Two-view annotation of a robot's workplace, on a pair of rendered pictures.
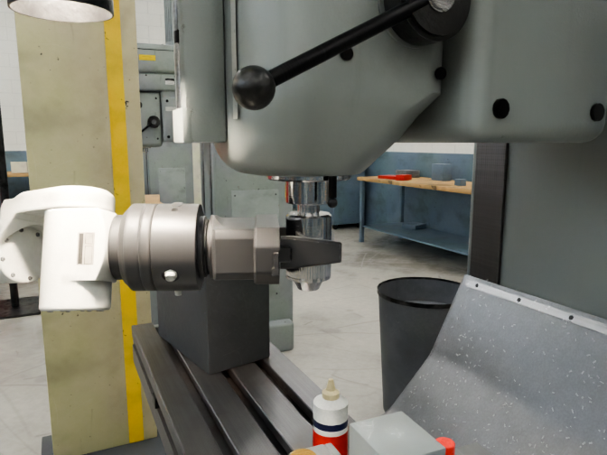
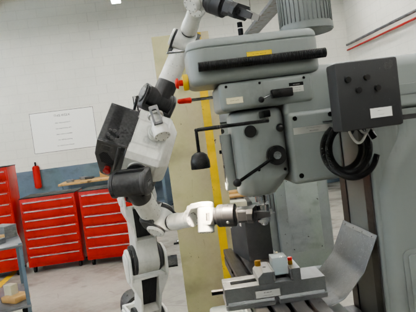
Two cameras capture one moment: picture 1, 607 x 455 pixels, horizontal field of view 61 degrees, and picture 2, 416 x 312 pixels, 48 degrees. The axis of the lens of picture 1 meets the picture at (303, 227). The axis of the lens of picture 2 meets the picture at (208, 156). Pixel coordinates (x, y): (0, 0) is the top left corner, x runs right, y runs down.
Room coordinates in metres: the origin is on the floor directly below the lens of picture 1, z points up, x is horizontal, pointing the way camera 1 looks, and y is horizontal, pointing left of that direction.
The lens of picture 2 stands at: (-1.22, -0.46, 1.57)
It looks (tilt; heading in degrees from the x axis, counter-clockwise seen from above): 3 degrees down; 21
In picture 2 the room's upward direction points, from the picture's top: 7 degrees counter-clockwise
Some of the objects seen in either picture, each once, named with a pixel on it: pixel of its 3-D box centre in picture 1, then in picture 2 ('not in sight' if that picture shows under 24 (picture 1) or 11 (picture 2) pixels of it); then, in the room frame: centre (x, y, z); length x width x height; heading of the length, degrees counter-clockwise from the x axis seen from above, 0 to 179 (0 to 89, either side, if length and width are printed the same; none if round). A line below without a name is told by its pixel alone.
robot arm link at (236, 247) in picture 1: (219, 248); (240, 215); (0.51, 0.09, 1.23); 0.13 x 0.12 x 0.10; 4
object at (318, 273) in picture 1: (308, 250); (263, 213); (0.52, -0.01, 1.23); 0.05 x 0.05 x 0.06
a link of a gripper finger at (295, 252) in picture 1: (310, 253); (262, 214); (0.49, -0.01, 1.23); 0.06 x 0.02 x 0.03; 94
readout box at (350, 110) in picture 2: not in sight; (364, 95); (0.34, -0.42, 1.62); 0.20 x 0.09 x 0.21; 116
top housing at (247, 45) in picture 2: not in sight; (248, 61); (0.52, -0.02, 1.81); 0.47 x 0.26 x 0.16; 116
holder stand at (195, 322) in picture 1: (210, 293); (250, 233); (0.90, 0.17, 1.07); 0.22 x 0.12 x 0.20; 37
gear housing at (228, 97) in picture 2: not in sight; (260, 95); (0.53, -0.04, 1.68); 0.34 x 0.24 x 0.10; 116
